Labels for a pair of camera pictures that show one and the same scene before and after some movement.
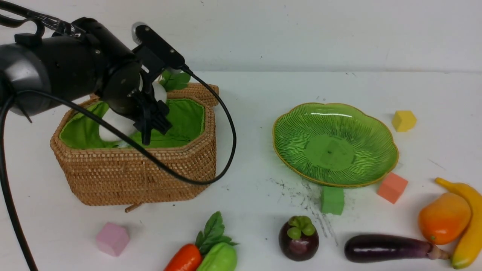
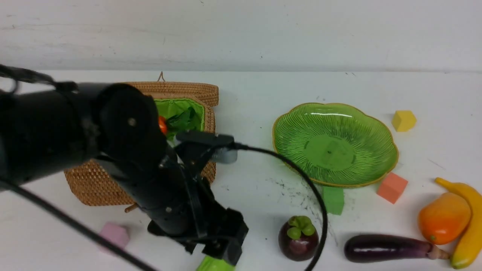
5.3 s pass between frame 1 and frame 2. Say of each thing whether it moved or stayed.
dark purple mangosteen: stayed
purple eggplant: stayed
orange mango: stayed
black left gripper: moved
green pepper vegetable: stayed
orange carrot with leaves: moved
